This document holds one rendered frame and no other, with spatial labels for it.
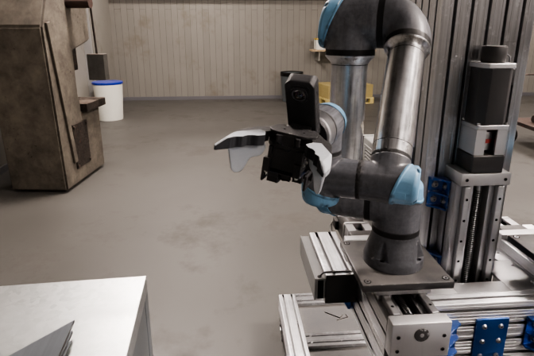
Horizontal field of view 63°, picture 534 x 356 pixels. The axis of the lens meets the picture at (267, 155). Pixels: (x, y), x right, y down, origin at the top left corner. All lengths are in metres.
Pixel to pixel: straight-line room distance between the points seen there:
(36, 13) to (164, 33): 6.18
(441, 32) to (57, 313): 1.10
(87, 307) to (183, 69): 9.70
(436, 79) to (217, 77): 9.46
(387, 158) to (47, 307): 0.76
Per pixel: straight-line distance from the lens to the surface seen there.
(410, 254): 1.13
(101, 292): 1.07
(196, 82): 10.57
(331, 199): 0.83
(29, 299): 1.11
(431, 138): 1.26
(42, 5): 4.67
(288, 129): 0.64
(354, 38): 1.01
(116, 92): 8.39
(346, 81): 1.03
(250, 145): 0.61
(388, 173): 0.80
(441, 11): 1.22
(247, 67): 10.51
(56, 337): 0.93
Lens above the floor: 1.61
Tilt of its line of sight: 16 degrees down
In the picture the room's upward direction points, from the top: straight up
